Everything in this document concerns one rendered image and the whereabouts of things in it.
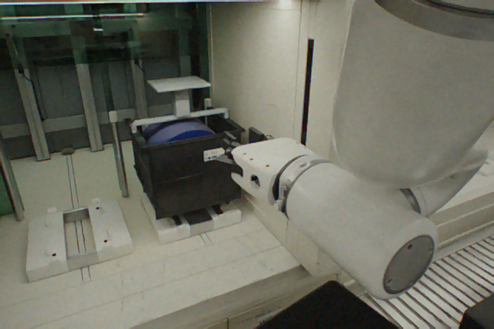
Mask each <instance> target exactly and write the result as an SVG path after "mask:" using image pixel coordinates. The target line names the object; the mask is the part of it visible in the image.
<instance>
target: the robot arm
mask: <svg viewBox="0 0 494 329"><path fill-rule="evenodd" d="M331 122H332V138H333V148H334V150H335V153H336V155H337V157H338V159H339V161H340V163H341V164H342V165H343V166H344V168H345V169H346V170H347V171H345V170H343V169H342V168H340V167H338V166H336V165H335V164H334V163H333V162H331V161H329V160H327V159H325V158H324V157H322V156H319V155H316V154H315V153H313V152H312V151H311V150H310V149H309V148H307V147H305V146H304V145H302V144H301V143H300V142H298V141H295V140H293V139H291V138H287V137H284V138H277V139H275V138H274V137H273V136H272V135H265V136H264V133H263V132H261V131H259V130H257V129H256V128H254V127H249V144H246V145H242V144H240V143H239V141H238V139H237V138H236V137H234V136H233V135H232V134H230V133H229V132H227V131H224V132H223V139H222V148H223V149H224V150H225V154H222V155H221V156H219V157H218V158H216V168H220V169H223V170H226V171H232V178H233V180H234V181H235V182H236V183H238V184H239V185H240V186H241V187H242V188H243V189H244V190H245V191H247V192H248V193H249V194H250V195H252V196H253V197H255V198H257V199H258V200H260V201H262V202H264V203H266V204H267V205H274V207H275V210H276V211H277V212H281V213H282V214H283V215H284V216H285V217H286V218H287V219H288V220H289V221H290V222H292V223H293V224H294V225H295V226H296V227H297V228H298V229H299V230H300V231H301V232H303V233H304V234H305V235H306V236H307V237H308V238H309V239H310V240H312V241H313V242H314V243H315V244H316V245H317V246H318V247H319V248H320V249H322V251H323V252H324V253H325V254H326V255H327V256H328V257H330V258H331V259H332V261H334V262H335V263H336V264H337V265H339V266H340V267H341V268H342V269H343V270H344V271H345V272H346V273H348V274H349V275H350V276H351V277H352V278H353V279H354V280H355V281H356V282H358V283H359V284H360V285H361V286H362V287H363V288H364V290H366V291H367V292H368V293H369V294H370V295H371V296H372V297H375V298H377V299H380V300H389V299H393V298H395V297H398V296H400V295H401V294H403V293H404V292H406V291H407V290H409V289H410V288H411V287H413V286H414V285H415V284H416V283H417V282H418V281H419V280H420V279H421V278H422V277H423V276H424V275H425V273H426V272H427V270H428V268H429V267H430V265H431V263H432V261H433V259H434V258H435V254H436V252H437V249H438V241H439V237H438V230H437V228H436V226H435V224H434V223H433V222H432V221H431V220H429V219H428V218H429V217H430V216H431V215H433V214H434V213H436V212H437V211H438V210H439V209H440V208H442V207H443V206H444V205H446V204H447V203H448V202H449V201H450V199H451V198H453V197H454V196H455V195H456V194H457V193H458V192H459V191H460V190H461V189H462V188H463V187H464V186H465V185H466V184H467V183H468V182H469V181H471V180H472V178H473V177H474V176H475V175H476V174H477V173H478V172H479V169H480V168H481V167H482V166H483V165H484V164H485V162H486V159H487V157H488V156H489V143H488V140H487V138H486V136H485V135H484V133H485V132H486V131H487V130H488V129H489V127H490V126H491V125H492V124H493V123H494V0H353V4H352V8H351V12H350V19H349V23H348V27H347V35H346V39H345V43H344V48H343V55H342V59H341V63H340V70H339V74H338V78H337V85H336V89H335V94H334V98H333V106H332V111H331Z"/></svg>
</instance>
